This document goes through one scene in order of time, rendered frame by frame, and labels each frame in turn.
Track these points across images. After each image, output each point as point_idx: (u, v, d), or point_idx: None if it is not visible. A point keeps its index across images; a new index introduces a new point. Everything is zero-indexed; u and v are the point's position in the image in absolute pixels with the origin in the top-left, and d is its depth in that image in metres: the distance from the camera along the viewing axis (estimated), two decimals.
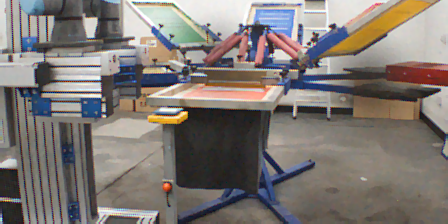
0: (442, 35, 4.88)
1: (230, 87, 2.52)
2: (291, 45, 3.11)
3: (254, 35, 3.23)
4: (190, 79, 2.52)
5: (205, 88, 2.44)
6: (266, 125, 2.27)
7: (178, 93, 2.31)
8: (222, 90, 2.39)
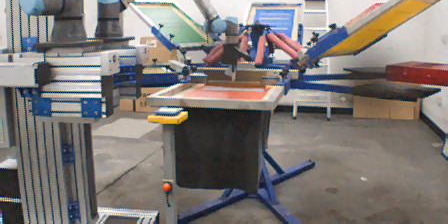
0: (442, 35, 4.88)
1: (230, 87, 2.52)
2: (291, 45, 3.11)
3: (254, 35, 3.23)
4: (190, 79, 2.52)
5: (205, 88, 2.44)
6: (266, 125, 2.27)
7: (178, 93, 2.31)
8: (222, 90, 2.39)
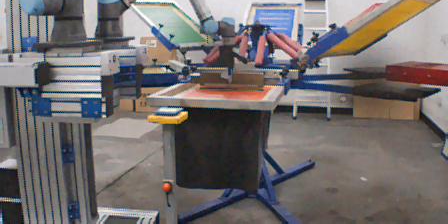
0: (442, 35, 4.88)
1: None
2: (291, 45, 3.11)
3: (254, 35, 3.23)
4: (190, 79, 2.52)
5: (205, 88, 2.44)
6: (266, 125, 2.27)
7: (178, 93, 2.31)
8: (222, 90, 2.39)
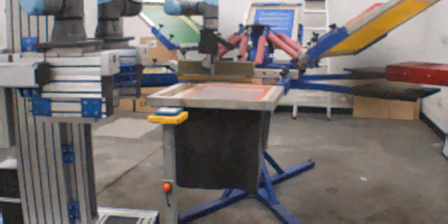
0: (442, 35, 4.88)
1: (230, 87, 2.52)
2: (291, 45, 3.11)
3: (254, 35, 3.23)
4: None
5: (205, 88, 2.44)
6: (266, 125, 2.27)
7: (178, 93, 2.31)
8: (222, 90, 2.39)
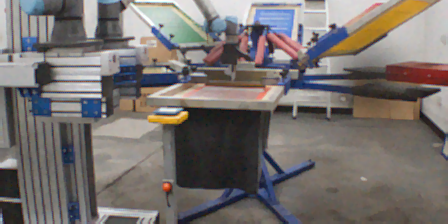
0: (442, 35, 4.88)
1: (230, 87, 2.52)
2: (291, 45, 3.11)
3: (254, 35, 3.23)
4: (190, 79, 2.52)
5: (205, 88, 2.44)
6: (266, 125, 2.27)
7: (178, 93, 2.31)
8: (222, 90, 2.39)
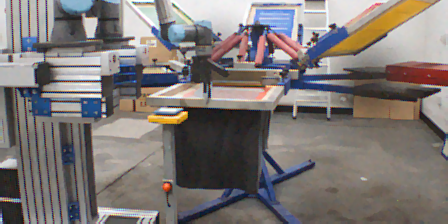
0: (442, 35, 4.88)
1: (230, 87, 2.52)
2: (291, 45, 3.11)
3: (254, 35, 3.23)
4: (190, 79, 2.52)
5: None
6: (266, 125, 2.27)
7: (178, 93, 2.31)
8: (222, 90, 2.39)
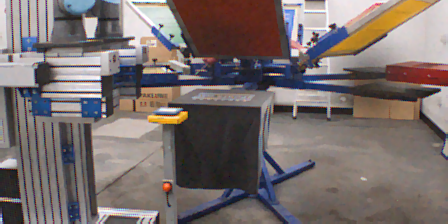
0: (442, 35, 4.88)
1: (232, 44, 2.52)
2: (291, 45, 3.11)
3: None
4: None
5: None
6: (266, 125, 2.27)
7: None
8: (225, 31, 2.40)
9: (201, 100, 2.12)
